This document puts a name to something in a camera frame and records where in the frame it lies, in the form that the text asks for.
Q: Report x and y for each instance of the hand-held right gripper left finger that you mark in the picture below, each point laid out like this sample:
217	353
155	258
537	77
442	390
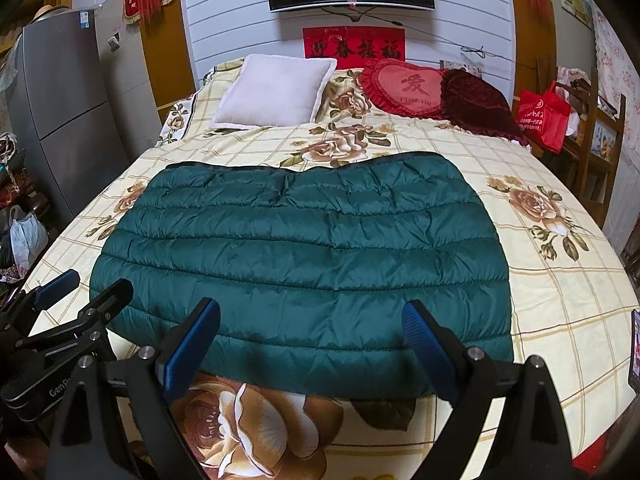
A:
190	345

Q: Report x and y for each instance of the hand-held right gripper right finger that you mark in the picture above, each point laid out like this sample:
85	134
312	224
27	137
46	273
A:
425	345

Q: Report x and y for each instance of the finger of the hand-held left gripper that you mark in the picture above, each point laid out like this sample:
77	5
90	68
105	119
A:
107	300
55	287

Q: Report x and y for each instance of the green down jacket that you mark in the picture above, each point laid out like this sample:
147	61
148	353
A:
300	260

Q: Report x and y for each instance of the white plastic bag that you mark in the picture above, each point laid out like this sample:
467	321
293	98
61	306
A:
27	240

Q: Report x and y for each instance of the floral bed sheet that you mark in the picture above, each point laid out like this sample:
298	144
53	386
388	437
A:
550	285

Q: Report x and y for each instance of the grey refrigerator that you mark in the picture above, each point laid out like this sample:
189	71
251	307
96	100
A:
65	110

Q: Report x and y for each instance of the black smartphone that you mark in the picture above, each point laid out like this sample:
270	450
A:
635	355

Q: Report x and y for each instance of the dark red velvet pillow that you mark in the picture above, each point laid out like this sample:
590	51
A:
475	105

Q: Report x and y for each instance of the red shopping bag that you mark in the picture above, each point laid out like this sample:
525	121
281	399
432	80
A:
542	120

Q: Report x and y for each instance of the red heart pillow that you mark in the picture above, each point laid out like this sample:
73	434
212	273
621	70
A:
405	87

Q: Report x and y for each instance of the white pillow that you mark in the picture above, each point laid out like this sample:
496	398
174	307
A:
270	90

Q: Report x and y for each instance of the wooden shelf rack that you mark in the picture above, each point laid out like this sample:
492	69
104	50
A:
612	150

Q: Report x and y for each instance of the straw hat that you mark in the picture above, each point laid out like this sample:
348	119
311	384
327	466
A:
47	12

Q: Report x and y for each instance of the red wall banner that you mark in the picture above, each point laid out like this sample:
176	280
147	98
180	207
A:
350	45

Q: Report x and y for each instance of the framed wall picture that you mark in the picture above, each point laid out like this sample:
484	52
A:
575	2

